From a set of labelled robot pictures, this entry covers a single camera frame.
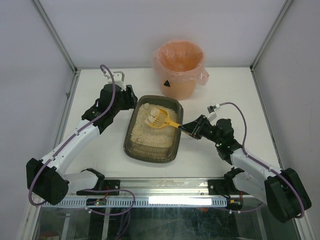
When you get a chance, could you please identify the yellow plastic litter scoop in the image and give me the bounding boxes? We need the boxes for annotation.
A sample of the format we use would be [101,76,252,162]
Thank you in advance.
[147,107,180,129]

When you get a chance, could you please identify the dark grey litter box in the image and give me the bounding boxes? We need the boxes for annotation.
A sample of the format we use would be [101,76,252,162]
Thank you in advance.
[123,95,184,164]

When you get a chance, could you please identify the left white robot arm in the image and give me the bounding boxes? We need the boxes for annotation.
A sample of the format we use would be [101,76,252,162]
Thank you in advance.
[26,83,138,206]

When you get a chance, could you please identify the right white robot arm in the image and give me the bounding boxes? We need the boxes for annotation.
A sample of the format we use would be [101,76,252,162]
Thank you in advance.
[179,115,312,223]

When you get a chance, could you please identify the litter clump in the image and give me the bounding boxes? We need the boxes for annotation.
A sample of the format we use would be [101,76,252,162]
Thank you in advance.
[150,108,160,118]
[145,115,155,125]

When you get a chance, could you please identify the cat litter granules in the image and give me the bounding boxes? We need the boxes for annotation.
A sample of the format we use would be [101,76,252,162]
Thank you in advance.
[130,102,177,148]

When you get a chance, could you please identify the translucent pink bin liner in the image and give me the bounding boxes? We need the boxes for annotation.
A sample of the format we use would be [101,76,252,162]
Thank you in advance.
[152,40,209,86]

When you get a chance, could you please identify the orange trash bin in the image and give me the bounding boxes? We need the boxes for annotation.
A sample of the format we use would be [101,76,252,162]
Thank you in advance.
[159,42,205,99]

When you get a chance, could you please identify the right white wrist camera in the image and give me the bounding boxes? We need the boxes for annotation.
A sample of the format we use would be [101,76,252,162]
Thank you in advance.
[207,103,221,122]

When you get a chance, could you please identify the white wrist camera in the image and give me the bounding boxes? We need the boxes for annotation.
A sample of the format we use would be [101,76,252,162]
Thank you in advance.
[104,71,126,91]
[207,103,221,122]

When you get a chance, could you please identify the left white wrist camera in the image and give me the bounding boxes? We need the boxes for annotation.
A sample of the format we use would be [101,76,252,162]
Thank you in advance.
[104,71,126,91]

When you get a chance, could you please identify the aluminium mounting rail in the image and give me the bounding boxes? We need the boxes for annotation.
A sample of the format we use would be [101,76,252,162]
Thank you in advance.
[67,177,261,199]

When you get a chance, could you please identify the white slotted cable duct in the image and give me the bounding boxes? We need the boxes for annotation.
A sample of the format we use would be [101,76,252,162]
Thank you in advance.
[58,196,227,208]

